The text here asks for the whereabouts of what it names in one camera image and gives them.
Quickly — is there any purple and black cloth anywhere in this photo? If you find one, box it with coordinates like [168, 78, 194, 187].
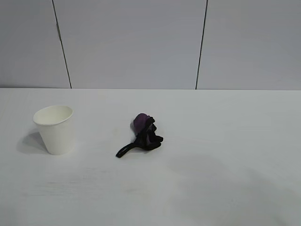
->
[115, 113, 164, 159]

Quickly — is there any white paper cup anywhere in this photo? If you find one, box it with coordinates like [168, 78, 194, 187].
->
[32, 105, 74, 156]

